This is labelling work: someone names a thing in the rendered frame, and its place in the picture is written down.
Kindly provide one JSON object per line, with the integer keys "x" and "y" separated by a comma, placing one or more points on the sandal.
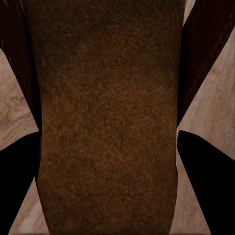
{"x": 108, "y": 82}

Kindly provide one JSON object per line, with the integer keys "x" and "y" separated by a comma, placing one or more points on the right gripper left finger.
{"x": 17, "y": 169}

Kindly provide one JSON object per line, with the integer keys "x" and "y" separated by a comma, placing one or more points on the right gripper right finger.
{"x": 212, "y": 175}

